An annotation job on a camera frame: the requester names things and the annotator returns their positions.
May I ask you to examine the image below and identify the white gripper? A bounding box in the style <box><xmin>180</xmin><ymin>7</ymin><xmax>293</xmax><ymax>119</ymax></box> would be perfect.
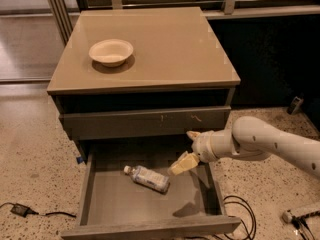
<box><xmin>168</xmin><ymin>130</ymin><xmax>240</xmax><ymax>175</ymax></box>

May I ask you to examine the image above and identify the clear plastic water bottle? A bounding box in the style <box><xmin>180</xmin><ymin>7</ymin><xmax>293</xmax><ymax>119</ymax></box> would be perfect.
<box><xmin>123</xmin><ymin>165</ymin><xmax>169</xmax><ymax>193</ymax></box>

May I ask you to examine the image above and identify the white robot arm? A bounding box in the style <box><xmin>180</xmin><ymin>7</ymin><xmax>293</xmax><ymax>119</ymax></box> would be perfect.
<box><xmin>168</xmin><ymin>116</ymin><xmax>320</xmax><ymax>178</ymax></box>

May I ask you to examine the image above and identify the closed grey top drawer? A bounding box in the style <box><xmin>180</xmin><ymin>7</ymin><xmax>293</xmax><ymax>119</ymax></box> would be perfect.
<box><xmin>60</xmin><ymin>106</ymin><xmax>231</xmax><ymax>140</ymax></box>

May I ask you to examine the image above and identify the open grey middle drawer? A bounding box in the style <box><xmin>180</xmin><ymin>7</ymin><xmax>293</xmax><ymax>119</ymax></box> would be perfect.
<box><xmin>61</xmin><ymin>135</ymin><xmax>240</xmax><ymax>240</ymax></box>

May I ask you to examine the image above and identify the grey drawer cabinet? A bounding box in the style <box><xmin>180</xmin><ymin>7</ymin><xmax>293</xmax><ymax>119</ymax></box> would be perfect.
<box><xmin>47</xmin><ymin>7</ymin><xmax>240</xmax><ymax>157</ymax></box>

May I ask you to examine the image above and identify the blue tape piece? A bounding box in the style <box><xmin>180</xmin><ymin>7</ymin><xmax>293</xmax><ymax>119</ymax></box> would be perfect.
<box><xmin>76</xmin><ymin>156</ymin><xmax>84</xmax><ymax>164</ymax></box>

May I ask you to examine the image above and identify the small dark floor device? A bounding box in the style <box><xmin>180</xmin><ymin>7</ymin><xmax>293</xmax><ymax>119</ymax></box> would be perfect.
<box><xmin>287</xmin><ymin>96</ymin><xmax>304</xmax><ymax>115</ymax></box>

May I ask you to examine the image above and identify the white paper bowl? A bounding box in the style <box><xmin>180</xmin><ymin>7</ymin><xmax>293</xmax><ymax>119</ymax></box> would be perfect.
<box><xmin>89</xmin><ymin>39</ymin><xmax>133</xmax><ymax>67</ymax></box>

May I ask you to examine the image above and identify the black looped floor cable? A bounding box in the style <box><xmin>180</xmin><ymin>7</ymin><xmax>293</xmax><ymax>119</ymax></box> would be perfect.
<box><xmin>183</xmin><ymin>194</ymin><xmax>257</xmax><ymax>240</ymax></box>

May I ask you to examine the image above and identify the white power strip with cables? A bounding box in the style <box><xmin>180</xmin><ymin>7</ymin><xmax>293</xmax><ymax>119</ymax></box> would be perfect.
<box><xmin>282</xmin><ymin>202</ymin><xmax>320</xmax><ymax>240</ymax></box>

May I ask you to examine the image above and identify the black power adapter with cable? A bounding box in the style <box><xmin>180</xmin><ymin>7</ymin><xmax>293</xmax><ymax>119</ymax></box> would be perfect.
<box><xmin>0</xmin><ymin>202</ymin><xmax>75</xmax><ymax>218</ymax></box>

